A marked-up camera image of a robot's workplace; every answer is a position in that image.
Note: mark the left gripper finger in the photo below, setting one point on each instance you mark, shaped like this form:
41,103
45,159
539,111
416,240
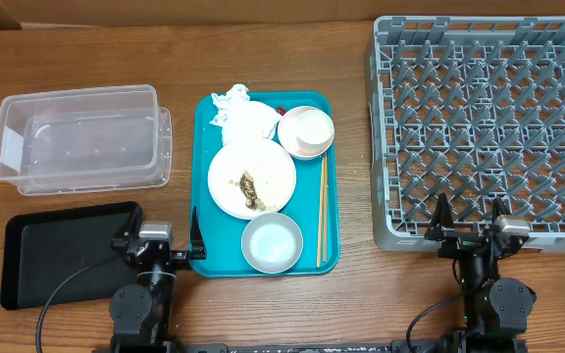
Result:
196,241
133,223

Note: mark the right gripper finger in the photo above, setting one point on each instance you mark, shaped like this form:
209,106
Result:
499,208
442,217

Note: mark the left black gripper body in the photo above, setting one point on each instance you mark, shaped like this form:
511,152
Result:
179,261

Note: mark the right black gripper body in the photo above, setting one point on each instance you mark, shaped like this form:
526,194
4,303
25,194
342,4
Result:
459,240

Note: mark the white napkin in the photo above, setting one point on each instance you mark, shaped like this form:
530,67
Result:
240,117

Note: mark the white paper cup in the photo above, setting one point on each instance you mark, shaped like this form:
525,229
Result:
314,131

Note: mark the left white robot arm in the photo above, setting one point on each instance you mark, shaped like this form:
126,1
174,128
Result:
141,312

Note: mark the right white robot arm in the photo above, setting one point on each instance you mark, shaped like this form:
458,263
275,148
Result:
496,308

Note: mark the clear plastic waste bin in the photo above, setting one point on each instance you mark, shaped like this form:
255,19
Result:
85,140

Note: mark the grey dishwasher rack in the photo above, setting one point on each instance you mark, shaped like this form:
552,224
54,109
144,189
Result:
471,109

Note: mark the teal plastic serving tray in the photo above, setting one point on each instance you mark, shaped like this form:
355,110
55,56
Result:
222,232

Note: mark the grey shallow bowl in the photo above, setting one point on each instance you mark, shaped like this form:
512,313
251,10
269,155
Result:
272,243

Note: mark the brown food scrap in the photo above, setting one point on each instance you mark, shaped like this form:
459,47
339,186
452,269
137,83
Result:
247,186

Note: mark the large white dinner plate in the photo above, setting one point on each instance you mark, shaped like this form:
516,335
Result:
271,167

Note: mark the black plastic tray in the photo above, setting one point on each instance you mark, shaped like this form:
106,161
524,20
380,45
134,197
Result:
64,255

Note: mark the right wooden chopstick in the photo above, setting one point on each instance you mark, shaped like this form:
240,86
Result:
324,229

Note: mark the wooden chopstick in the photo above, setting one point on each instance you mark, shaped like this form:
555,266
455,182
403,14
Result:
320,220
324,229

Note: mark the left wooden chopstick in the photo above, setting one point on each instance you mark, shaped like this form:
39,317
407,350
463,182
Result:
320,220

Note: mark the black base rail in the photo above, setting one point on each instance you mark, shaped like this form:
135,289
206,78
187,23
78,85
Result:
302,349

